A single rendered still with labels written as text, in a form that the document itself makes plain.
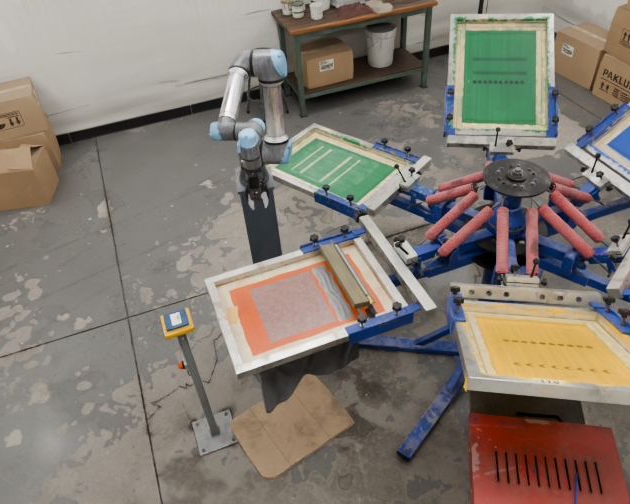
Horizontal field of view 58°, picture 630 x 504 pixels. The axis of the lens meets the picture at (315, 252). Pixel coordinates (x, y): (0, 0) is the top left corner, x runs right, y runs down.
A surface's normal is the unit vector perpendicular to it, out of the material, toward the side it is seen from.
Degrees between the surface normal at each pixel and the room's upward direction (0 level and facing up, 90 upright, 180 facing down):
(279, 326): 0
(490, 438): 0
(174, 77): 90
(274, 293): 0
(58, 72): 90
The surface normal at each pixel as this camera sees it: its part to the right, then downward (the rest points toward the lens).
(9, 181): 0.12, 0.67
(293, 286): -0.07, -0.73
